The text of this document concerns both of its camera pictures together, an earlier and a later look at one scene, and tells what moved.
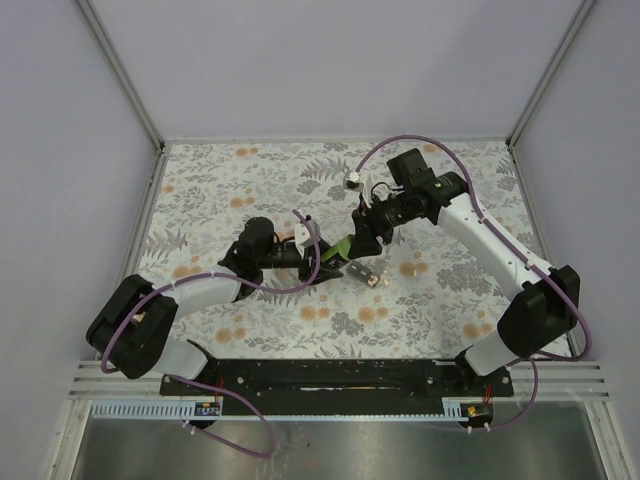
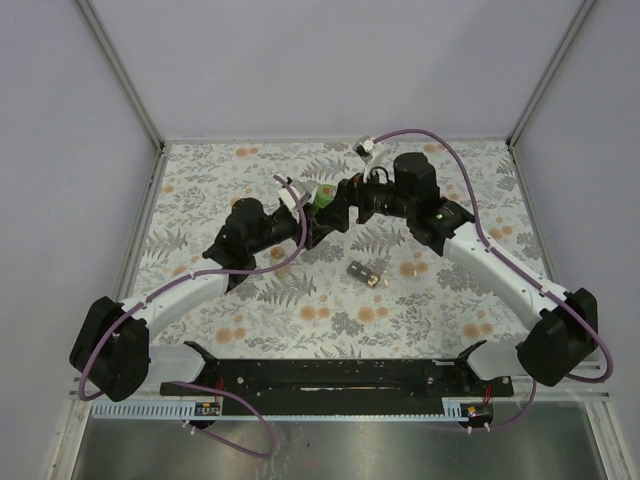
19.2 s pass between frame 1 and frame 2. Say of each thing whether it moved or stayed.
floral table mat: stayed
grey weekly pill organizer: stayed
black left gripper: moved
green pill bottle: moved
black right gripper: moved
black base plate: stayed
